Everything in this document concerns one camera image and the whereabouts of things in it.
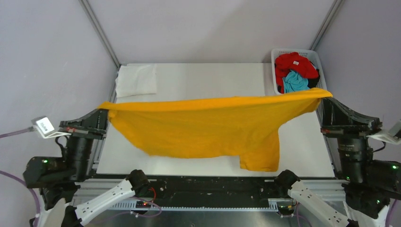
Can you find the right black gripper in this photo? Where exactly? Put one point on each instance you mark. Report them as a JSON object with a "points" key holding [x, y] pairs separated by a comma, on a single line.
{"points": [[344, 122]]}

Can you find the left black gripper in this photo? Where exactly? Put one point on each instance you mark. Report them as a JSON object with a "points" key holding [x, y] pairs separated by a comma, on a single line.
{"points": [[97, 119]]}

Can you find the yellow t shirt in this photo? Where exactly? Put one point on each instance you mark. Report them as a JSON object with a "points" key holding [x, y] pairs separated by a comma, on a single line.
{"points": [[243, 126]]}

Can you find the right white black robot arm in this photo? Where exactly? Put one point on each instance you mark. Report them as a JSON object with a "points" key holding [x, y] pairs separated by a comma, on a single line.
{"points": [[369, 184]]}

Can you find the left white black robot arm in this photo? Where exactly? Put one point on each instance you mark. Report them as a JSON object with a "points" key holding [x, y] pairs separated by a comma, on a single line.
{"points": [[59, 178]]}

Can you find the black garment in basket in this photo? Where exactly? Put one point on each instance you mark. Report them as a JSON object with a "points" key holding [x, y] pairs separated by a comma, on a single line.
{"points": [[314, 82]]}

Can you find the light blue t shirt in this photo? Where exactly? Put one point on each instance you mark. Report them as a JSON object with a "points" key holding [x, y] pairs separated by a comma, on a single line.
{"points": [[294, 82]]}

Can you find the folded white t shirt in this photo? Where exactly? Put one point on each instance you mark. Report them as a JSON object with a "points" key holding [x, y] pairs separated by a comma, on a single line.
{"points": [[136, 79]]}

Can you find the red t shirt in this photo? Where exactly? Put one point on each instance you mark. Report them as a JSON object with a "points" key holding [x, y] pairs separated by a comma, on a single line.
{"points": [[292, 61]]}

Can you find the white plastic laundry basket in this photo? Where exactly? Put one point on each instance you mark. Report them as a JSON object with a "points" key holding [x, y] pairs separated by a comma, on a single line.
{"points": [[312, 56]]}

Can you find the left small circuit board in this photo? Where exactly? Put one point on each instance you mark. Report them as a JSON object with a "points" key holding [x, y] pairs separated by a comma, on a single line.
{"points": [[143, 205]]}

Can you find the small circuit board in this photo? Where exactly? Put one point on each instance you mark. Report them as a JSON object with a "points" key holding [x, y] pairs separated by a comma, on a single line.
{"points": [[143, 205], [286, 210]]}

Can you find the right small circuit board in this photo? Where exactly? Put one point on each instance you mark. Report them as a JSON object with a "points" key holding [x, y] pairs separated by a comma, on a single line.
{"points": [[286, 210]]}

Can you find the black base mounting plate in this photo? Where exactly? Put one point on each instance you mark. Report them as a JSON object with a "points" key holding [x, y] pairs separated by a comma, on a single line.
{"points": [[218, 192]]}

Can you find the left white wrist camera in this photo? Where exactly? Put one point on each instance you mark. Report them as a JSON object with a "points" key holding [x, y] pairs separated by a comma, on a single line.
{"points": [[45, 129]]}

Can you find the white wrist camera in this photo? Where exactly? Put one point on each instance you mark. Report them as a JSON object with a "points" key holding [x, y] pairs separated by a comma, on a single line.
{"points": [[392, 136], [45, 129]]}

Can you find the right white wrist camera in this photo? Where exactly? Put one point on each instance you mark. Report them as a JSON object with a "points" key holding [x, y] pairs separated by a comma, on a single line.
{"points": [[392, 136]]}

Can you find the aluminium frame rails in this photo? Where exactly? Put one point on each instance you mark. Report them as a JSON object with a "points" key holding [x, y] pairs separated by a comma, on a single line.
{"points": [[302, 147]]}

